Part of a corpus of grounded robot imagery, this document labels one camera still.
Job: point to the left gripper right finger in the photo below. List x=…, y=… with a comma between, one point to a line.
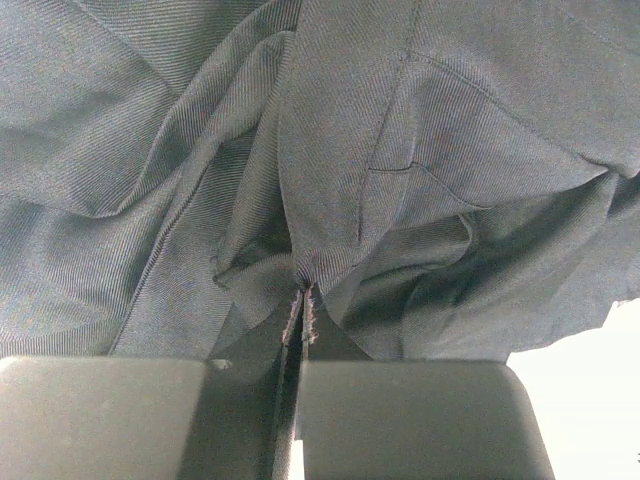
x=358, y=418

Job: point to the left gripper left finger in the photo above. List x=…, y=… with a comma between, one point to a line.
x=229, y=417

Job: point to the black pleated skirt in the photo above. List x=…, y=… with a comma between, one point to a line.
x=459, y=179

